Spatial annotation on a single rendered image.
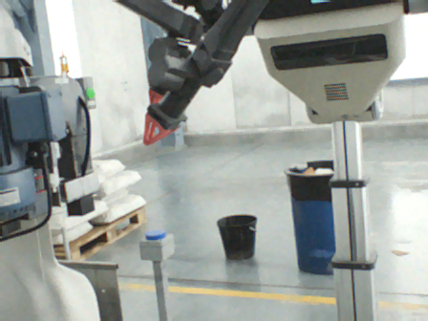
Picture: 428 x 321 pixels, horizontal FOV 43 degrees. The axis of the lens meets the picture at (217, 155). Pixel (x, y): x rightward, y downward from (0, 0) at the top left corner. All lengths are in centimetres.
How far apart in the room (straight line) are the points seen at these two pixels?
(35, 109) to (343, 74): 85
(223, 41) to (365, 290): 95
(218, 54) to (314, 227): 235
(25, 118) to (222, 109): 888
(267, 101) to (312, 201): 627
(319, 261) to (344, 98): 201
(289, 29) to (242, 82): 818
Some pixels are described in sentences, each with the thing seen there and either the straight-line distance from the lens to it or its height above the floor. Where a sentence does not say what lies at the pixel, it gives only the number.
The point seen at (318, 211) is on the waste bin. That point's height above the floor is 42.
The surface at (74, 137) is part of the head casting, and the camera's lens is 148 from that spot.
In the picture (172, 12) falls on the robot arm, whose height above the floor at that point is 146.
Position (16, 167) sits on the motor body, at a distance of 103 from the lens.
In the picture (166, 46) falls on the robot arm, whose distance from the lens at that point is 135.
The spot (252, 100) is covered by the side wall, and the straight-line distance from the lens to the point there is 958.
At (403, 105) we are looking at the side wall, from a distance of 912.
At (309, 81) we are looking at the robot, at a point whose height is 126.
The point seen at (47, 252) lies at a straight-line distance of 148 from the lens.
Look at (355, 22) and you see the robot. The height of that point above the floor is 139.
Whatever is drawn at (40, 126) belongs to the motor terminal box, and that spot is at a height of 124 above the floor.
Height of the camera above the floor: 130
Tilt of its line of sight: 9 degrees down
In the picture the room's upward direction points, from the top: 6 degrees counter-clockwise
